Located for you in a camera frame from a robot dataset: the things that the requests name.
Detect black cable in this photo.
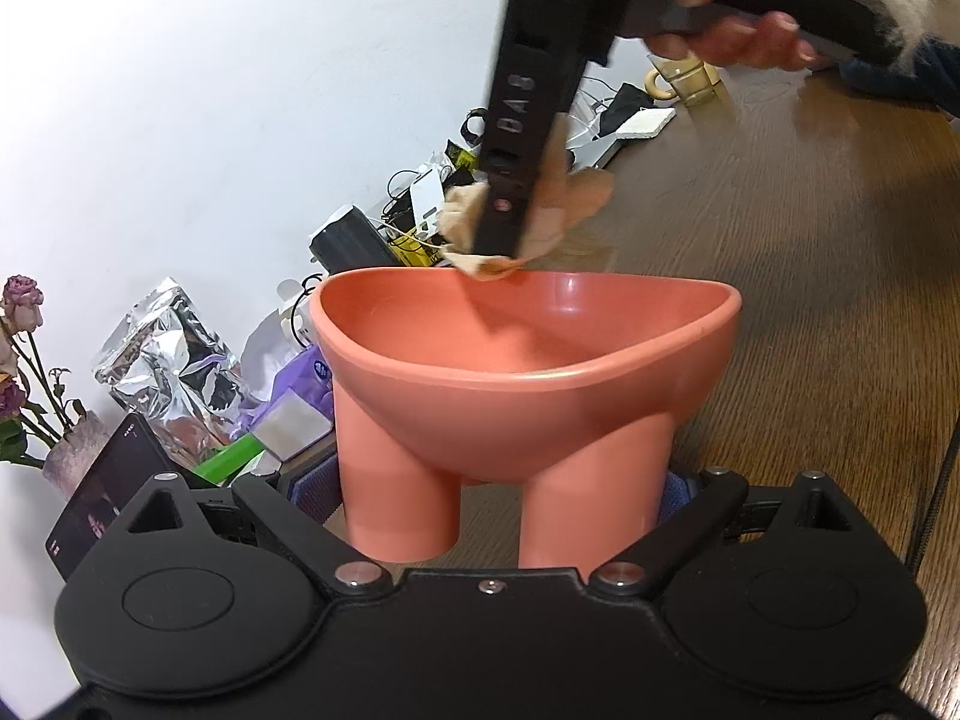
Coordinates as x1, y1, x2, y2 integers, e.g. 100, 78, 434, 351
902, 433, 960, 572

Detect white sponge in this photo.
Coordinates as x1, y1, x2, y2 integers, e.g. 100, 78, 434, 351
610, 107, 677, 141

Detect white charger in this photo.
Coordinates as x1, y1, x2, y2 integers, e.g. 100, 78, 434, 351
407, 171, 445, 235

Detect salmon pink footed bowl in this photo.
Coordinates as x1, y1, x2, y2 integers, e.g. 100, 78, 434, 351
309, 268, 743, 569

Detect purple packet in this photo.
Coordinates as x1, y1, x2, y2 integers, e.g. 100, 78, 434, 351
238, 347, 336, 437

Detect grey white box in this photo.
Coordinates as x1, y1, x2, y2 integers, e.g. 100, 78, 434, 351
253, 392, 336, 464

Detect person's right hand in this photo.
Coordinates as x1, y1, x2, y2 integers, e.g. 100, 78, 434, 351
645, 0, 820, 70

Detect frosted flower vase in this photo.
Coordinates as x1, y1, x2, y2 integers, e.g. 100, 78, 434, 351
40, 409, 115, 501

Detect glass cup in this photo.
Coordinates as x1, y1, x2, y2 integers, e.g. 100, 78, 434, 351
645, 58, 722, 107

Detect silver foil bag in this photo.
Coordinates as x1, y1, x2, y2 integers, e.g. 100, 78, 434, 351
91, 276, 246, 467

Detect dried flowers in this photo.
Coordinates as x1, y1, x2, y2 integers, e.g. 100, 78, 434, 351
0, 274, 88, 467

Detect black box device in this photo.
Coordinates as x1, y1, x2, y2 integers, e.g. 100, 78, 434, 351
310, 202, 392, 276

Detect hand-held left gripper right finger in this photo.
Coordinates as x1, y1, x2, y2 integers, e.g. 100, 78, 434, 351
591, 467, 857, 599

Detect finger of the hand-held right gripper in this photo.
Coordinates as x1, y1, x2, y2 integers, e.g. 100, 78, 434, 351
471, 167, 539, 263

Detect green tube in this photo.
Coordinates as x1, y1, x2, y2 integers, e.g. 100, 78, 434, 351
190, 437, 265, 486

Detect white plastic bag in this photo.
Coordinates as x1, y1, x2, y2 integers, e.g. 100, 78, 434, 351
238, 306, 317, 400

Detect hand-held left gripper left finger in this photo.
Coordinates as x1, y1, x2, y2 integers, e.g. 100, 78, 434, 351
112, 454, 392, 602

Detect smartphone with lit screen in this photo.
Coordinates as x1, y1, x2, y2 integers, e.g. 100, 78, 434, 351
45, 412, 175, 580

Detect beige cleaning cloth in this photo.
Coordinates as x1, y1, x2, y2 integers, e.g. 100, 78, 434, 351
438, 130, 617, 284

